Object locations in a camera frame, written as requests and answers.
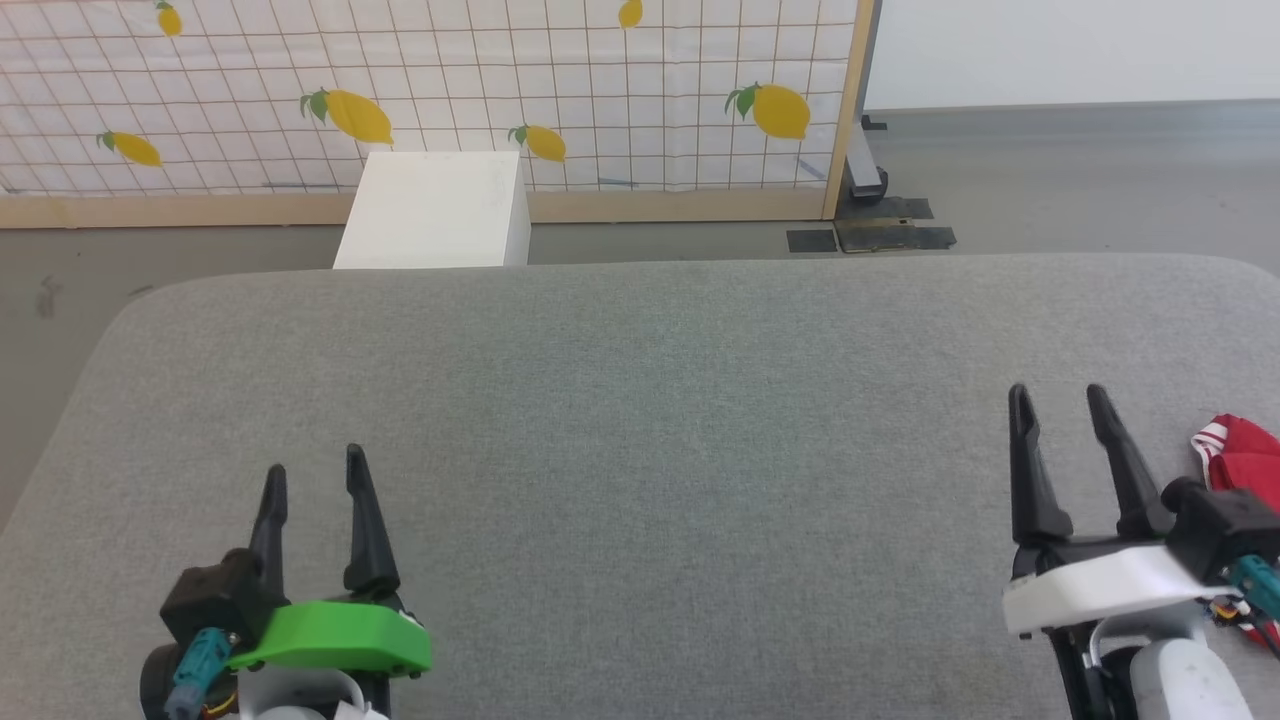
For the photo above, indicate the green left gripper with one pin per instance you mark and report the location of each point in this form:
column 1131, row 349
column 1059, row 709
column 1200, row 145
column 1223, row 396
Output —
column 335, row 635

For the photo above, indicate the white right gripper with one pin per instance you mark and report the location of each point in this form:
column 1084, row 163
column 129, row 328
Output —
column 1110, row 585

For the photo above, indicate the red garment white trim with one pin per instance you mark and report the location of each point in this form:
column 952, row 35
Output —
column 1245, row 455

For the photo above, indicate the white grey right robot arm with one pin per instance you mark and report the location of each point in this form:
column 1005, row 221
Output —
column 1170, row 675

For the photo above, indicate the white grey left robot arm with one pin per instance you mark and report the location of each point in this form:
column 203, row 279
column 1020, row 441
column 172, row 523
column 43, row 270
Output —
column 290, row 695

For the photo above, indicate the large black floor mat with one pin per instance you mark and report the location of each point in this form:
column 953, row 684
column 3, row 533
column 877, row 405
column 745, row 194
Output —
column 893, row 228

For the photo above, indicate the white box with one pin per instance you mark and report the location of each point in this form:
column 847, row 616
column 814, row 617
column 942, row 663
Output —
column 435, row 210

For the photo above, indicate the small black floor mat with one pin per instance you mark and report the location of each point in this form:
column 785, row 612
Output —
column 812, row 241

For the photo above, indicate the metal divider foot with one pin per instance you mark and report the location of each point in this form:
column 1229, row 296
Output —
column 865, row 170

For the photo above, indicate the lemon print divider screen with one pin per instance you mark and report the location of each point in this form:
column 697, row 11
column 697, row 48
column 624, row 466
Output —
column 600, row 80

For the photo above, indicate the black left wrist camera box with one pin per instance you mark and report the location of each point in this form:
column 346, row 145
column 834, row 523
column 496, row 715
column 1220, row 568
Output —
column 215, row 595

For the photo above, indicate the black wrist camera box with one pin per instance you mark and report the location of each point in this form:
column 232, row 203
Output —
column 215, row 595
column 1225, row 525

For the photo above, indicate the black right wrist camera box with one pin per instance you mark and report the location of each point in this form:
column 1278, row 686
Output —
column 1225, row 525

